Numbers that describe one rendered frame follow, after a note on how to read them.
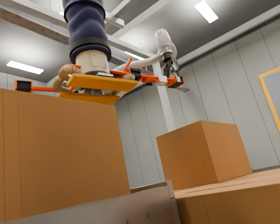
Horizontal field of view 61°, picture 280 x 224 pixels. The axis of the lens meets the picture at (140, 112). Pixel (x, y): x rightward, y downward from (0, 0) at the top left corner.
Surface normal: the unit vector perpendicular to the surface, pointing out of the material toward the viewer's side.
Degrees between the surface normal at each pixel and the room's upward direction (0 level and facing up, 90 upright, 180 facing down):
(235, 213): 90
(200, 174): 90
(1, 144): 90
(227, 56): 90
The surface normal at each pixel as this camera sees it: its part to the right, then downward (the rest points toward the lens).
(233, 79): -0.61, -0.12
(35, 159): 0.72, -0.34
